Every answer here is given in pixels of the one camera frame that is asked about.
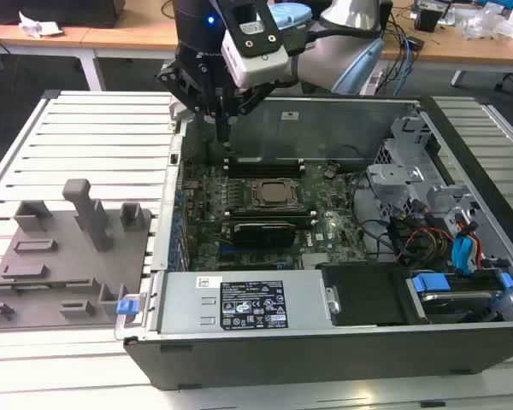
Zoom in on black power cable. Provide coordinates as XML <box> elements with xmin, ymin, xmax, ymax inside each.
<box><xmin>353</xmin><ymin>174</ymin><xmax>412</xmax><ymax>262</ymax></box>

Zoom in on wooden desk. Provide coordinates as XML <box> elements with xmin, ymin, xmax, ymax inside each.
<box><xmin>0</xmin><ymin>0</ymin><xmax>513</xmax><ymax>91</ymax></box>

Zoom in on hard disk in blue carrier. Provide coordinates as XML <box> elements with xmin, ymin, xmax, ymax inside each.
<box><xmin>405</xmin><ymin>271</ymin><xmax>513</xmax><ymax>325</ymax></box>

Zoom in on red yellow wire bundle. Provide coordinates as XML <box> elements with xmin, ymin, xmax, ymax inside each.
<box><xmin>405</xmin><ymin>227</ymin><xmax>451</xmax><ymax>262</ymax></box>

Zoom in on silver finned heatsink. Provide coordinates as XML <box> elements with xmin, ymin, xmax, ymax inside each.
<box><xmin>301</xmin><ymin>254</ymin><xmax>330</xmax><ymax>270</ymax></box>

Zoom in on thin black cable loop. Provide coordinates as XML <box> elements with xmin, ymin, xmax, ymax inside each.
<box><xmin>324</xmin><ymin>143</ymin><xmax>369</xmax><ymax>164</ymax></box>

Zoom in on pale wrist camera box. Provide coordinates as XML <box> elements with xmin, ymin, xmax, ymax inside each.
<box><xmin>221</xmin><ymin>28</ymin><xmax>292</xmax><ymax>90</ymax></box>

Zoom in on grey parts rack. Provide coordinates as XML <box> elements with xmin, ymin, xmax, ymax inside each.
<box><xmin>0</xmin><ymin>178</ymin><xmax>155</xmax><ymax>332</ymax></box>

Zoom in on silver power supply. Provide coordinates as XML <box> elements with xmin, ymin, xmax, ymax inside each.
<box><xmin>156</xmin><ymin>269</ymin><xmax>339</xmax><ymax>337</ymax></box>

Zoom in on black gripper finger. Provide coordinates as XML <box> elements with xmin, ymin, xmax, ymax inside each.
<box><xmin>155</xmin><ymin>66</ymin><xmax>225</xmax><ymax>143</ymax></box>
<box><xmin>223</xmin><ymin>82</ymin><xmax>280</xmax><ymax>144</ymax></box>

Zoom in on white power strip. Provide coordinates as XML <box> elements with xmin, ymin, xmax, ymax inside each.
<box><xmin>361</xmin><ymin>70</ymin><xmax>384</xmax><ymax>95</ymax></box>

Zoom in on black open PC case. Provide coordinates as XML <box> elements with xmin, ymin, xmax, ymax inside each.
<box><xmin>113</xmin><ymin>91</ymin><xmax>513</xmax><ymax>392</ymax></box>

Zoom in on crumpled white paper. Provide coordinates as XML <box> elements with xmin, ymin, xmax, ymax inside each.
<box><xmin>19</xmin><ymin>11</ymin><xmax>65</xmax><ymax>38</ymax></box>

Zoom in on CPU with metal top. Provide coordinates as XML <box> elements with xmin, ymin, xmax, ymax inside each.
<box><xmin>258</xmin><ymin>181</ymin><xmax>298</xmax><ymax>204</ymax></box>

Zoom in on clear plastic bags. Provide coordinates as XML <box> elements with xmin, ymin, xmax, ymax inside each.
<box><xmin>457</xmin><ymin>3</ymin><xmax>513</xmax><ymax>42</ymax></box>

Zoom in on large black box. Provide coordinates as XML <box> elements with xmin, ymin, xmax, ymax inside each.
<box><xmin>0</xmin><ymin>0</ymin><xmax>125</xmax><ymax>29</ymax></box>

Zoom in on blue flat wire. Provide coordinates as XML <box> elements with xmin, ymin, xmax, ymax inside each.
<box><xmin>451</xmin><ymin>215</ymin><xmax>480</xmax><ymax>274</ymax></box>

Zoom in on green motherboard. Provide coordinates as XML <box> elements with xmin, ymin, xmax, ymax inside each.
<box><xmin>181</xmin><ymin>160</ymin><xmax>369</xmax><ymax>272</ymax></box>

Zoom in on silver drive cage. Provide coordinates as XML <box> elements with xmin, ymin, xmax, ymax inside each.
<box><xmin>365</xmin><ymin>113</ymin><xmax>513</xmax><ymax>278</ymax></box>

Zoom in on tall black box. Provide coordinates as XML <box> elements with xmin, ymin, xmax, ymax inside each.
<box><xmin>376</xmin><ymin>0</ymin><xmax>395</xmax><ymax>50</ymax></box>

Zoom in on metal socket cover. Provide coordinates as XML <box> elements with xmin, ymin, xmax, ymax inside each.
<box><xmin>245</xmin><ymin>176</ymin><xmax>308</xmax><ymax>210</ymax></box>

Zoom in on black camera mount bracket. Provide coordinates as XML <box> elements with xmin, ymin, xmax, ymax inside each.
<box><xmin>223</xmin><ymin>0</ymin><xmax>284</xmax><ymax>56</ymax></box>

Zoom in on black plastic shroud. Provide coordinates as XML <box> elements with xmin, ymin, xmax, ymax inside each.
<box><xmin>320</xmin><ymin>262</ymin><xmax>416</xmax><ymax>328</ymax></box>

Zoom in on small black case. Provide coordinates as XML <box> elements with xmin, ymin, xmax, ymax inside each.
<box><xmin>414</xmin><ymin>8</ymin><xmax>445</xmax><ymax>32</ymax></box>

